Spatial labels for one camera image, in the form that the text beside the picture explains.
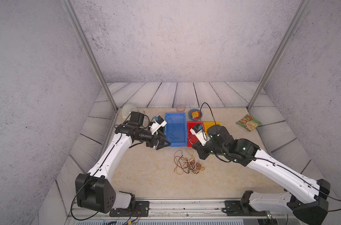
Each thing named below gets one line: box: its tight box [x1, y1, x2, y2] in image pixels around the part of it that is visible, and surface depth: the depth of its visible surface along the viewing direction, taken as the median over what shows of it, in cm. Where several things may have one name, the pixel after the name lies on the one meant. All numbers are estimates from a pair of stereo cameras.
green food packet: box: [236, 113, 262, 132], surface depth 111 cm
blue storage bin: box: [164, 112, 188, 147], surface depth 107 cm
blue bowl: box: [188, 108, 203, 121], surface depth 114 cm
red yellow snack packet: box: [191, 110, 201, 120], surface depth 115 cm
